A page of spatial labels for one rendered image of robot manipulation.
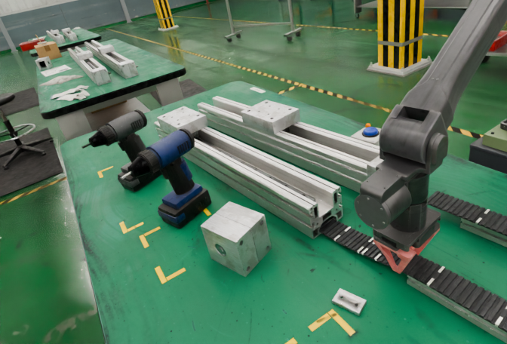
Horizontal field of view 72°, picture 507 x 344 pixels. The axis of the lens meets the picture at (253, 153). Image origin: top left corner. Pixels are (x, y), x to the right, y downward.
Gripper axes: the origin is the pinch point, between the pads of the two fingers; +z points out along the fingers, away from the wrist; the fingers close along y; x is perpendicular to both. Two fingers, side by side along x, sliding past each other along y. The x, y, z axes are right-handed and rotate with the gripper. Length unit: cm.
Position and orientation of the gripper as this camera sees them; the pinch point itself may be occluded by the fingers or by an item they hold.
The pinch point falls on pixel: (405, 259)
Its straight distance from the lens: 71.0
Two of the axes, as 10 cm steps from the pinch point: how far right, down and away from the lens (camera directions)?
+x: 6.1, 2.9, -7.4
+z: 1.8, 8.6, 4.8
